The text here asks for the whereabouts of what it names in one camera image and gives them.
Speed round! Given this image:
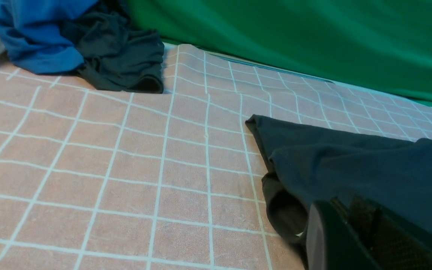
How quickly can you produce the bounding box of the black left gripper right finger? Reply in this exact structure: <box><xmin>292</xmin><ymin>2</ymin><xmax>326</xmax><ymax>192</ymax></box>
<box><xmin>330</xmin><ymin>196</ymin><xmax>432</xmax><ymax>270</ymax></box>

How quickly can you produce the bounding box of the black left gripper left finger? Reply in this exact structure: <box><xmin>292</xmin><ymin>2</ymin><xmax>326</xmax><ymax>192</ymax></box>
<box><xmin>306</xmin><ymin>201</ymin><xmax>381</xmax><ymax>270</ymax></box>

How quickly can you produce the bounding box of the green backdrop cloth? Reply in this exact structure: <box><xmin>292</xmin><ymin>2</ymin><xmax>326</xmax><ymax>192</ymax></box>
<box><xmin>127</xmin><ymin>0</ymin><xmax>432</xmax><ymax>106</ymax></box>

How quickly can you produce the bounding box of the pink checkered table cloth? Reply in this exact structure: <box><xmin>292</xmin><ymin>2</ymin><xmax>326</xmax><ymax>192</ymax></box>
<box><xmin>0</xmin><ymin>45</ymin><xmax>432</xmax><ymax>270</ymax></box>

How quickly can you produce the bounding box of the dark gray crumpled garment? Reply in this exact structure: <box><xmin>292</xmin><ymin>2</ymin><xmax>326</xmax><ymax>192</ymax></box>
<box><xmin>59</xmin><ymin>0</ymin><xmax>164</xmax><ymax>94</ymax></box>

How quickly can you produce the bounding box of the blue crumpled garment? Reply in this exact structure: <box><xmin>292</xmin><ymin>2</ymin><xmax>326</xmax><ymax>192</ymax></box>
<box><xmin>0</xmin><ymin>0</ymin><xmax>96</xmax><ymax>75</ymax></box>

